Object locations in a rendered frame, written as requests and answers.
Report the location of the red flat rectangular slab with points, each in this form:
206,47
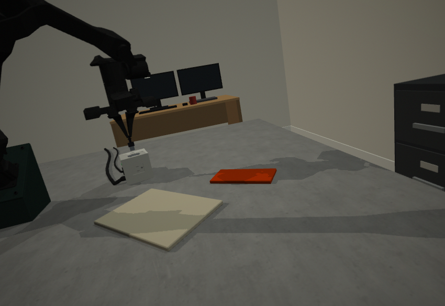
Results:
244,176

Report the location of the beige flat square slab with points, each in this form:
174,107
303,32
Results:
159,218

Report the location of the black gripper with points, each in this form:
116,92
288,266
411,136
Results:
96,111

